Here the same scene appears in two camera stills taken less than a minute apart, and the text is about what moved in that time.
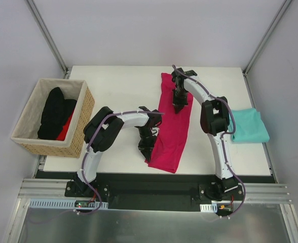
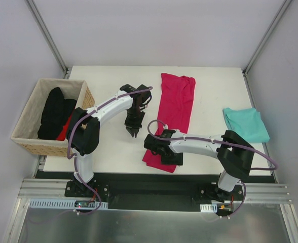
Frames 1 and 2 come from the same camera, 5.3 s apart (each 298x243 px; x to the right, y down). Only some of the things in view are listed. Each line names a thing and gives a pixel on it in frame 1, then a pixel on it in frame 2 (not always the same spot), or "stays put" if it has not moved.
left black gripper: (144, 147) → (133, 123)
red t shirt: (64, 132) stays put
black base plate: (166, 191) stays put
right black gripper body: (179, 102) → (172, 159)
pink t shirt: (174, 130) stays put
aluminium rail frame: (273, 193) stays put
